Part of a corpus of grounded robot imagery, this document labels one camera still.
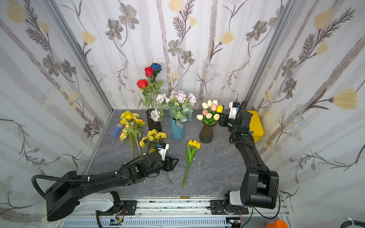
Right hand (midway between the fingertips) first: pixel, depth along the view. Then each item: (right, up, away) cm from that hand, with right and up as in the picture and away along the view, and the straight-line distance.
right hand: (221, 112), depth 79 cm
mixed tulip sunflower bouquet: (-6, -1, -3) cm, 7 cm away
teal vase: (-26, -13, +17) cm, 34 cm away
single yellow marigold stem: (-37, -15, +19) cm, 45 cm away
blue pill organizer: (-72, -11, +25) cm, 77 cm away
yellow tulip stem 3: (-14, -23, +15) cm, 32 cm away
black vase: (-43, -7, +17) cm, 47 cm away
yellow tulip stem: (-1, +2, 0) cm, 2 cm away
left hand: (-25, -26, 0) cm, 36 cm away
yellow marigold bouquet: (-24, +5, +2) cm, 25 cm away
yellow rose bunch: (-59, -8, +22) cm, 64 cm away
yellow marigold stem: (-43, -14, +17) cm, 49 cm away
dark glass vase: (-6, -14, +15) cm, 21 cm away
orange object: (+20, -50, -18) cm, 57 cm away
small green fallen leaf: (-10, -32, +11) cm, 35 cm away
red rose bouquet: (-42, +16, +7) cm, 46 cm away
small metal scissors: (-73, -20, +22) cm, 79 cm away
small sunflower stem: (-43, -24, +11) cm, 50 cm away
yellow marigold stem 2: (-50, -19, +14) cm, 55 cm away
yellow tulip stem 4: (-12, -22, +16) cm, 30 cm away
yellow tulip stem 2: (-18, -28, +12) cm, 35 cm away
